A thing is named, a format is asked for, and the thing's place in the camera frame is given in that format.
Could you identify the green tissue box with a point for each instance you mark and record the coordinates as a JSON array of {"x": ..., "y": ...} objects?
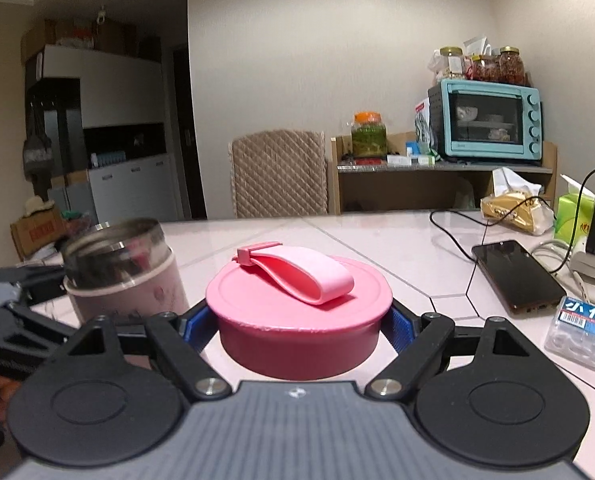
[{"x": 572, "y": 220}]

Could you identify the wooden shelf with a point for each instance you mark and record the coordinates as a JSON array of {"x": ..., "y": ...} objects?
[{"x": 402, "y": 187}]

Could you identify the pink steel-rimmed bottle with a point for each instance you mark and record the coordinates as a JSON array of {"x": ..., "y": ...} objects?
[{"x": 127, "y": 290}]

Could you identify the grey hanging bag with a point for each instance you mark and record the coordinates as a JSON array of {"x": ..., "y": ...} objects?
[{"x": 37, "y": 152}]

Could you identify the white power strip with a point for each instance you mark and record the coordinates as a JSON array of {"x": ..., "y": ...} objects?
[{"x": 585, "y": 265}]

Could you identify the green jar with orange lid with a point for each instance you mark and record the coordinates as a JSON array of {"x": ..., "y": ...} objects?
[{"x": 369, "y": 137}]

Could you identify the white packaged bag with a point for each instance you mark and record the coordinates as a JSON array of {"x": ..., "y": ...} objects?
[{"x": 423, "y": 127}]

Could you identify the black smartphone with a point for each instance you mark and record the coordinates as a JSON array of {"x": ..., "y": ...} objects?
[{"x": 520, "y": 277}]

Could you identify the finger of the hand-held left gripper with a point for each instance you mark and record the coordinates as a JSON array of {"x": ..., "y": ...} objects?
[
  {"x": 27, "y": 274},
  {"x": 42, "y": 322}
]

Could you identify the straw hat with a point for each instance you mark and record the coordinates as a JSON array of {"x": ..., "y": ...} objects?
[{"x": 39, "y": 206}]

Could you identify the teal toaster oven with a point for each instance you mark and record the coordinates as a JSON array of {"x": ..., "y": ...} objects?
[{"x": 487, "y": 120}]

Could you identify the brown cardboard box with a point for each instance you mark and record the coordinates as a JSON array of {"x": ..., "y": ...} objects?
[{"x": 39, "y": 232}]

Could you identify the clear plastic box blue label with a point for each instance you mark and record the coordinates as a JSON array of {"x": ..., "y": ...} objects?
[{"x": 585, "y": 332}]

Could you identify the plastic bag of bread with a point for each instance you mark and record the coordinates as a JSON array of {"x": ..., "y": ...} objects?
[{"x": 517, "y": 210}]

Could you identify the glass jar with pale contents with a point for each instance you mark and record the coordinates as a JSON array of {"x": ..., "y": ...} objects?
[{"x": 452, "y": 62}]

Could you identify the chair with quilted beige cover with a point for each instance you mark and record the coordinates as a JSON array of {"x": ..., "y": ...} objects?
[{"x": 277, "y": 175}]

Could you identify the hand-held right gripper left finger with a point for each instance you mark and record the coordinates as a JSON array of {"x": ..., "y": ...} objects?
[{"x": 197, "y": 330}]

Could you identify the cardboard boxes on cabinet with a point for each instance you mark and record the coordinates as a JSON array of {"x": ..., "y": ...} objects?
[{"x": 77, "y": 37}]

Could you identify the person's left hand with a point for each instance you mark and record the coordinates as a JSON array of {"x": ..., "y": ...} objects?
[{"x": 8, "y": 397}]

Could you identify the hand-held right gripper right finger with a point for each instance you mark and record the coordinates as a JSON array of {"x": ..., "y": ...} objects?
[{"x": 400, "y": 330}]

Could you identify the glass jar with red contents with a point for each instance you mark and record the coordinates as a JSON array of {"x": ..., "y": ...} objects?
[
  {"x": 512, "y": 66},
  {"x": 485, "y": 69}
]

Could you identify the white and black cabinet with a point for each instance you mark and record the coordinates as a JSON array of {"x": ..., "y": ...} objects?
[{"x": 122, "y": 125}]

